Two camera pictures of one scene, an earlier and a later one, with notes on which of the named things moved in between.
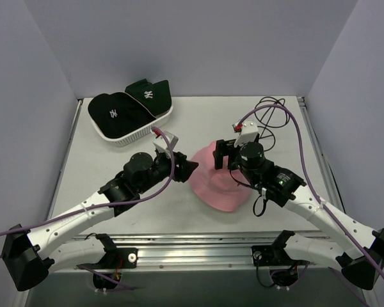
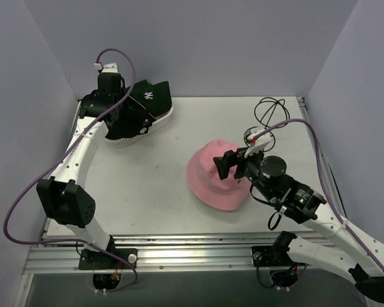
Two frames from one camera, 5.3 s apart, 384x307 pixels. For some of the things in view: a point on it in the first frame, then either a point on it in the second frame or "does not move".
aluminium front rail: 194,252 does not move
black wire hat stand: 270,112 does not move
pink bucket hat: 217,188 does not move
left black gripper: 179,165 to 125,112
